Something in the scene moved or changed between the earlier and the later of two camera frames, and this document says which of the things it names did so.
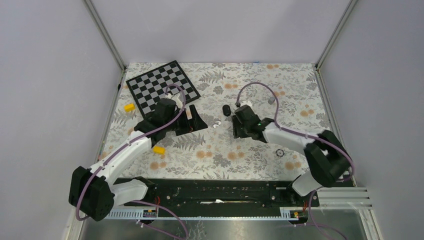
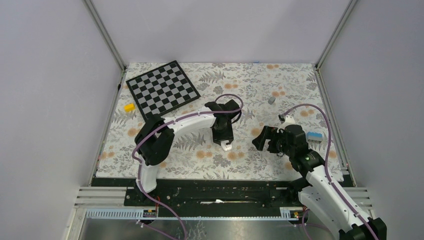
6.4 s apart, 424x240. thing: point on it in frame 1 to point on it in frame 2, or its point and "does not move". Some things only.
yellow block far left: (129, 107) does not move
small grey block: (271, 100) does not move
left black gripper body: (173, 123) to (224, 133)
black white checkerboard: (150, 87) does not move
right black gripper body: (239, 130) to (277, 144)
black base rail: (173, 197) does not move
